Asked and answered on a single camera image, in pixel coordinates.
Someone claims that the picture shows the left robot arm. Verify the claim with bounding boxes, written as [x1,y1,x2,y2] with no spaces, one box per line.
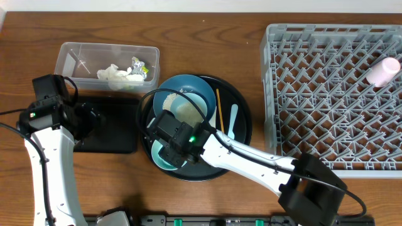
[17,74,103,225]

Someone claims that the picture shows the grey dishwasher rack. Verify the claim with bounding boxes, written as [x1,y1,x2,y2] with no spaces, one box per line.
[260,24,401,179]

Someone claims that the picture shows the round black serving tray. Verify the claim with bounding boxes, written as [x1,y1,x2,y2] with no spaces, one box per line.
[140,75,253,181]

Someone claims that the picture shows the clear plastic waste bin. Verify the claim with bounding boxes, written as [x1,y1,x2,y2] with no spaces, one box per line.
[55,42,160,93]

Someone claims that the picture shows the pile of white rice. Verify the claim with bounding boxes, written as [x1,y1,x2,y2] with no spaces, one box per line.
[163,93,204,127]

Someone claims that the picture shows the white plastic spoon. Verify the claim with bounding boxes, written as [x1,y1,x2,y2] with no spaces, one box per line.
[209,107,217,128]

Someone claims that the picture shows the wooden chopstick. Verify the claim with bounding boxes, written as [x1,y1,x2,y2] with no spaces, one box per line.
[215,88,224,133]

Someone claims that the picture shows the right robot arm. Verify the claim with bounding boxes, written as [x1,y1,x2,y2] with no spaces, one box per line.
[146,110,347,225]

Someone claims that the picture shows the white napkin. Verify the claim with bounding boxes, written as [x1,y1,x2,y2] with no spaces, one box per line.
[97,64,145,90]

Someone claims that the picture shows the pink cup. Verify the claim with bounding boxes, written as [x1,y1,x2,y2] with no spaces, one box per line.
[366,57,401,87]

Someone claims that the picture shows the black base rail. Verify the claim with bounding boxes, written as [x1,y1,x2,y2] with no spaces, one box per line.
[84,207,376,226]

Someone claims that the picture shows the foil snack wrapper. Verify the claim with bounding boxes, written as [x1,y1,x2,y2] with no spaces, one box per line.
[129,56,149,79]

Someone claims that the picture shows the black rectangular tray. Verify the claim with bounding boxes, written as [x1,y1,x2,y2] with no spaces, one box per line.
[74,96,139,154]

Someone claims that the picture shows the light blue plastic knife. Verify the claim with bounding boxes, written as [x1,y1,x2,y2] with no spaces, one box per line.
[227,104,239,139]

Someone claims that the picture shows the light blue small bowl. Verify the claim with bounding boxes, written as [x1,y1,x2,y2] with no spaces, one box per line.
[170,93,207,127]

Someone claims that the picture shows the teal green bowl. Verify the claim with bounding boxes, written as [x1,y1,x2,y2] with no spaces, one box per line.
[151,141,177,171]

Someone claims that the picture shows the dark blue bowl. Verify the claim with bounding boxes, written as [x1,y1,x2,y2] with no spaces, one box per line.
[153,74,216,121]

